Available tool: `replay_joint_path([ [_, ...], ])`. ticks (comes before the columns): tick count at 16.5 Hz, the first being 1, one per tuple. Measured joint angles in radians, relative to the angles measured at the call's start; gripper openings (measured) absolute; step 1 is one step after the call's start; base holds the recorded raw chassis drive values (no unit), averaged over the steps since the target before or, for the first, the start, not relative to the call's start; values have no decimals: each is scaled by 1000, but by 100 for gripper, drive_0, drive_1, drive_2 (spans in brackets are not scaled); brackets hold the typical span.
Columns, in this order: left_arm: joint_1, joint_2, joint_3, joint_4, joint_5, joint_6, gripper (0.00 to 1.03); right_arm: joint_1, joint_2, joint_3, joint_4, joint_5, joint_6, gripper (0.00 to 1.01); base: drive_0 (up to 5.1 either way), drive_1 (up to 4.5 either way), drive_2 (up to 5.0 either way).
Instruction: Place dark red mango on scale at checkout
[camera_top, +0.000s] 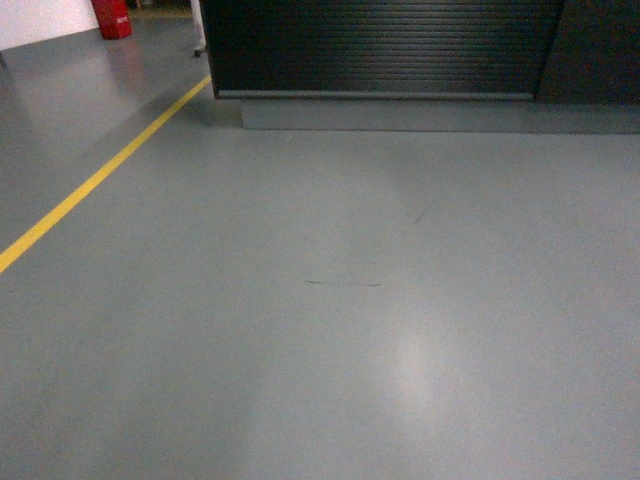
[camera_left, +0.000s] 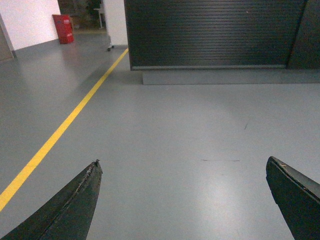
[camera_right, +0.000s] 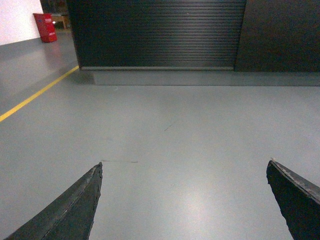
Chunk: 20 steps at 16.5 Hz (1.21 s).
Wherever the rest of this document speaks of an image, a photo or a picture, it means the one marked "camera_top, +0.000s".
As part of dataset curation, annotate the black checkout counter cabinet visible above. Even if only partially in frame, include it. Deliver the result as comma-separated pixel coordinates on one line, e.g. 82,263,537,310
201,1,639,134

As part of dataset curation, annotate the white wheeled stand leg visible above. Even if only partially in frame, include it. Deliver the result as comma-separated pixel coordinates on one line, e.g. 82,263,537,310
190,0,206,58

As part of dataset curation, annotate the red fire extinguisher box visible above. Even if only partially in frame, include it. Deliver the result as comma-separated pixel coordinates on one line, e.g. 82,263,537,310
91,0,132,40

